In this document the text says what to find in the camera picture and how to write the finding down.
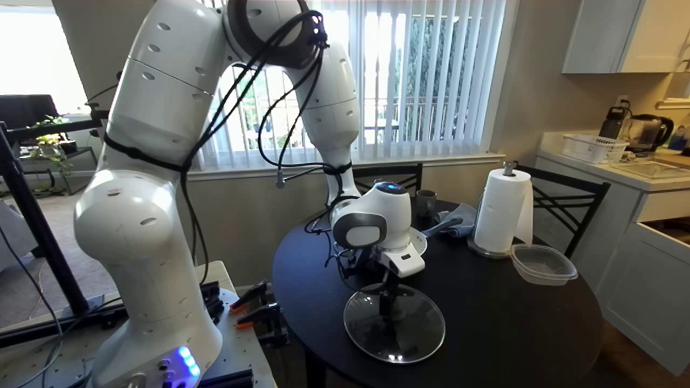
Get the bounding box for clear plastic food container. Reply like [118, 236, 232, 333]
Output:
[509, 240, 579, 288]

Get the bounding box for blue folded cloth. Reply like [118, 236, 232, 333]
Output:
[423, 202, 478, 240]

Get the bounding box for white paper towel roll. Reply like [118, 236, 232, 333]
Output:
[468, 159, 536, 261]

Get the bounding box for white kitchen counter peninsula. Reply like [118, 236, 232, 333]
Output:
[536, 127, 690, 378]

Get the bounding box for white vertical window blinds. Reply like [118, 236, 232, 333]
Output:
[166, 0, 509, 171]

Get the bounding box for green potted plant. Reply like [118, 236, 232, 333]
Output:
[28, 113, 81, 171]

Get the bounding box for black countertop appliance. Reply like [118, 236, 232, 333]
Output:
[597, 94, 633, 139]

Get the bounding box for black glass kettle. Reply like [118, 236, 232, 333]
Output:
[622, 111, 677, 154]

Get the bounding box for white upper kitchen cabinet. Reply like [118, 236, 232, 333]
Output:
[561, 0, 690, 74]

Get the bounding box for grey ceramic mug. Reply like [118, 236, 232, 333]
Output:
[409, 188, 442, 231]

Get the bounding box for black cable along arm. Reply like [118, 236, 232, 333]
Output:
[178, 6, 331, 288]

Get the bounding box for black metal stand frame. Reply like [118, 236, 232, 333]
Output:
[0, 92, 132, 351]

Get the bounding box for black clamp orange tips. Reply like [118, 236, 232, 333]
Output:
[234, 300, 281, 333]
[231, 280, 271, 312]

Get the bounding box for round glass pot lid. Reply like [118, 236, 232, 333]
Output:
[340, 280, 448, 365]

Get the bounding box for grey robot mounting platform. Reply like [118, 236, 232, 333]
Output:
[0, 258, 279, 388]

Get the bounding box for black looping wrist cable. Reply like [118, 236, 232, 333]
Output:
[256, 40, 328, 190]

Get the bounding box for black cross-back chair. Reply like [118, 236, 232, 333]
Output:
[514, 161, 613, 258]
[351, 161, 425, 195]

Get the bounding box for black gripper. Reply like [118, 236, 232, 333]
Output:
[368, 258, 406, 323]

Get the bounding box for white plastic storage bin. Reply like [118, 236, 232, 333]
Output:
[561, 132, 631, 166]

